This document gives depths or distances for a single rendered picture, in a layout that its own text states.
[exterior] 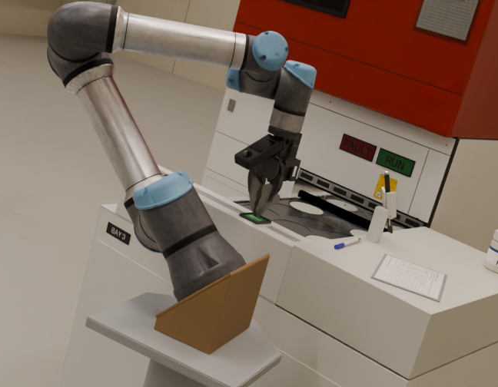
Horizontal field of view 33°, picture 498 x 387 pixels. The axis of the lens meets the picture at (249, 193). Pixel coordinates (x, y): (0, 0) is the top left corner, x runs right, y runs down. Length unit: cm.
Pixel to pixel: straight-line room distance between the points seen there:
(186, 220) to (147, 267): 57
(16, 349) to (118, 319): 161
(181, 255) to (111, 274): 68
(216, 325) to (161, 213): 23
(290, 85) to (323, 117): 68
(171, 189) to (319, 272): 40
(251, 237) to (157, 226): 37
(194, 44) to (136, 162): 27
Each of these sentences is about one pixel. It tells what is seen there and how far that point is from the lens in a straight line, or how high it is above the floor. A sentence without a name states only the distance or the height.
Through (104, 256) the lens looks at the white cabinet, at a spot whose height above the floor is 70.
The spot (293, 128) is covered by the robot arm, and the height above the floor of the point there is 119.
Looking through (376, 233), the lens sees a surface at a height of 99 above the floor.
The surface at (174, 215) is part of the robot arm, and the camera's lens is 160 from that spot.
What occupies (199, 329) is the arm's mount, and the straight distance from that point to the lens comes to 159.
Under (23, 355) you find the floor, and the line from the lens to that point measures 321.
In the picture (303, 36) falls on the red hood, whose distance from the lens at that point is 256.
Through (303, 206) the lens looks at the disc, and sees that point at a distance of 247.
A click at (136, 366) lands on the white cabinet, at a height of 48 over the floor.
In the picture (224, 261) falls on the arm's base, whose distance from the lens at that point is 159.
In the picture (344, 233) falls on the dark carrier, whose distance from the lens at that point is 233.
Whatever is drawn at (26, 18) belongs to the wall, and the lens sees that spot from 1121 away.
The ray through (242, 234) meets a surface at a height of 93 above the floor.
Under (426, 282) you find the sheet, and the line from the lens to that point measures 189.
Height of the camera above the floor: 150
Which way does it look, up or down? 14 degrees down
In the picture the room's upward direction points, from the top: 16 degrees clockwise
